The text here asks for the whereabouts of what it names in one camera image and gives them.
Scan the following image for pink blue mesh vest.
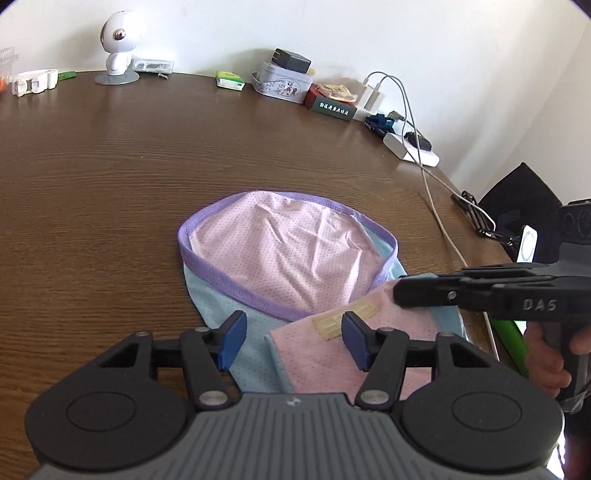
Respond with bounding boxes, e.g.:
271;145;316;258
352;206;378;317
177;191;465;397

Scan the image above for person's right hand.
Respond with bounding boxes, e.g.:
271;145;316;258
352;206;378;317
524;321;572;398

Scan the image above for white phone stand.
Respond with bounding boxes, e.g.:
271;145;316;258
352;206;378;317
516;225;538;263

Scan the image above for green object at edge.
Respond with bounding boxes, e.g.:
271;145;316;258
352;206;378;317
491;319;529;378

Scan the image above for black binder clips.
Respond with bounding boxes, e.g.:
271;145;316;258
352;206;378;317
451;191;515;246

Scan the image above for white power strip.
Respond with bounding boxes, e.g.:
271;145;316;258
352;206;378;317
383;133;441;167

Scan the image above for snack packet on box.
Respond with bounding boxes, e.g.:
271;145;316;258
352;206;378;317
318;83;359;103

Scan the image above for dark green labelled box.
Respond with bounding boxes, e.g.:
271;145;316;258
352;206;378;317
304;85;356;122

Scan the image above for white illustrated tin box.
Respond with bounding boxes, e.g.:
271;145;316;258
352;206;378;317
252;60;314;104

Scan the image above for green white small box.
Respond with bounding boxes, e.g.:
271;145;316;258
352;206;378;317
215;71;245;91

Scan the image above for white flat remote device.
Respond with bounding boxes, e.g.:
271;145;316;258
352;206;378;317
131;58;174;76

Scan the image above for black power adapter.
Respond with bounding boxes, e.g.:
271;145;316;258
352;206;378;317
271;48;311;74

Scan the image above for white clip gadget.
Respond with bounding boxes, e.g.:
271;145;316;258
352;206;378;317
12;69;58;97

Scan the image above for white charging cable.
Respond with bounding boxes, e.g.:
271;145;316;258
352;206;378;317
363;71;502;361

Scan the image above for white wall charger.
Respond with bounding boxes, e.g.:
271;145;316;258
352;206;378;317
353;85;384;122

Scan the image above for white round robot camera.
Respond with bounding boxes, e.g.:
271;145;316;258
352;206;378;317
95;11;139;86

